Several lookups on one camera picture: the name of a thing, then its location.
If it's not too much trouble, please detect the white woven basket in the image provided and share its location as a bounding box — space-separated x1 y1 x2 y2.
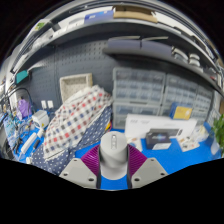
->
59 72 94 104

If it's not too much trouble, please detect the long white keyboard box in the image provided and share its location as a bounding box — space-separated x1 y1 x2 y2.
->
124 113 198 139

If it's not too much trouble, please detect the yellow and blue box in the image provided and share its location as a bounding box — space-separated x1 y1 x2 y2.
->
169 102 193 120

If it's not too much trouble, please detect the dark grey pegboard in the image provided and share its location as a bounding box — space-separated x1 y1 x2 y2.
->
26 39 116 111

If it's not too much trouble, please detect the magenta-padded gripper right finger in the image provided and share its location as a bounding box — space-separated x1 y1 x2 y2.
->
126 143 169 190

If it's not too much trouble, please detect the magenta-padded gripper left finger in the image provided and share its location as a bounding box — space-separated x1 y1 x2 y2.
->
59 143 102 190

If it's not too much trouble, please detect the green potted plant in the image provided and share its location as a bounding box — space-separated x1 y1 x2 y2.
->
209 113 224 156

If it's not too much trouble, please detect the light grey computer mouse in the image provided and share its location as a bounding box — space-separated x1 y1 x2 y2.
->
98 130 129 181

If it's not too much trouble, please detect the clear plastic container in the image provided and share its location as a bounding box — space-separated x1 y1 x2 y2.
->
189 126 210 144

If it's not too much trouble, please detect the teal holder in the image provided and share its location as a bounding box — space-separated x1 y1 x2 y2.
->
15 69 30 85

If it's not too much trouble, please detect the white boxy device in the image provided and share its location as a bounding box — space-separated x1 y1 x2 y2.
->
32 109 50 129

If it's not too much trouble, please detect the small black box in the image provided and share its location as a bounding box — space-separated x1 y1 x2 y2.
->
145 130 173 150

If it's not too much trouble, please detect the purple bag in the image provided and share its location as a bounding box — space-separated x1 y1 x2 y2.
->
16 98 33 120

